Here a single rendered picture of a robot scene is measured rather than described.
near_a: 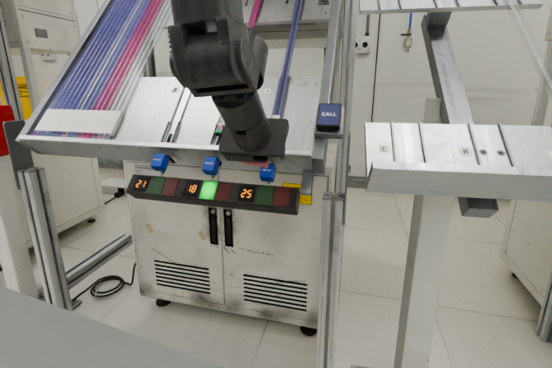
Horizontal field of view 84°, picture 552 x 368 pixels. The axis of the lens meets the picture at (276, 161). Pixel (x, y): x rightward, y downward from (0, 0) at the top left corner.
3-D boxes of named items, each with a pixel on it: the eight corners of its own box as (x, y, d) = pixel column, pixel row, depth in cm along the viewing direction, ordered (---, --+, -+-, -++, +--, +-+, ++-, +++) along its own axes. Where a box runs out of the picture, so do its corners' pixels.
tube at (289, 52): (273, 154, 57) (273, 150, 56) (266, 153, 57) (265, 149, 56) (305, -16, 79) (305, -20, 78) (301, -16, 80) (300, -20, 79)
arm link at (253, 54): (164, 65, 33) (239, 55, 30) (189, -4, 38) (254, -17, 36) (212, 127, 43) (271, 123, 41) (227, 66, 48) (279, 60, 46)
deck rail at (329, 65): (324, 174, 58) (323, 158, 53) (314, 173, 59) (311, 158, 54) (347, -43, 90) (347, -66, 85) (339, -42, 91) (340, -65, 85)
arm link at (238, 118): (204, 103, 36) (250, 103, 35) (214, 62, 40) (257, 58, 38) (223, 135, 42) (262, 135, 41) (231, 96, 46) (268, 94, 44)
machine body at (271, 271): (324, 347, 101) (333, 166, 85) (140, 309, 117) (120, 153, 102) (335, 246, 162) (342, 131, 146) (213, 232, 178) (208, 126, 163)
